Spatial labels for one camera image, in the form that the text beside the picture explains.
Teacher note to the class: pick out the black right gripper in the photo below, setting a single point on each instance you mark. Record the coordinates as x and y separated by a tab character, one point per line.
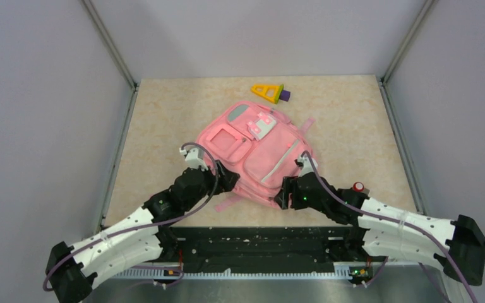
289	185

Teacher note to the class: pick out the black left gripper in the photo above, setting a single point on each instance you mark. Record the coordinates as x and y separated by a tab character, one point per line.
227	179

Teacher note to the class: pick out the pink student backpack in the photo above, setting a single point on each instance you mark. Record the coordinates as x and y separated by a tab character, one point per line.
261	144

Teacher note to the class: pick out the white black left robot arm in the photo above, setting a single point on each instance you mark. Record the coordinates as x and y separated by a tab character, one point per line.
74	271

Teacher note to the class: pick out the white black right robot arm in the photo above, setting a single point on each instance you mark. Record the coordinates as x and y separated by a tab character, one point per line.
455	247

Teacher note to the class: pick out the red black stamp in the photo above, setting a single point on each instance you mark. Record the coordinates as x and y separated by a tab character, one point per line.
358	186

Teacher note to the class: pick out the yellow green purple toy block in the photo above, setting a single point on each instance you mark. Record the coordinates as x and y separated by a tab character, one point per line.
271	93

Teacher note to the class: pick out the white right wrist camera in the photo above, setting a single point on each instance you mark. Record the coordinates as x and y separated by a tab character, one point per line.
306	165

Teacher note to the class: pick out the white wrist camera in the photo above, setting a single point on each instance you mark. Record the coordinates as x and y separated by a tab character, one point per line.
194	157
306	165

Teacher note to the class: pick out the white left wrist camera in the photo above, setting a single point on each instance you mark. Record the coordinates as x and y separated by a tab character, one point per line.
194	157

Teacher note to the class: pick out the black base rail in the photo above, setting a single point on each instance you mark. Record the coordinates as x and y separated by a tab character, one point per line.
266	250

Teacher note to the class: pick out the aluminium frame rail right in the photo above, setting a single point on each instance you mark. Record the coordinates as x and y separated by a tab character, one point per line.
398	100

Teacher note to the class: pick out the aluminium frame rail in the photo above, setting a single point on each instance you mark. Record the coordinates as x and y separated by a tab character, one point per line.
398	100
117	89

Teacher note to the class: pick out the aluminium frame rail left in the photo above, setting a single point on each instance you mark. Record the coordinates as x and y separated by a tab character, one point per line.
117	89

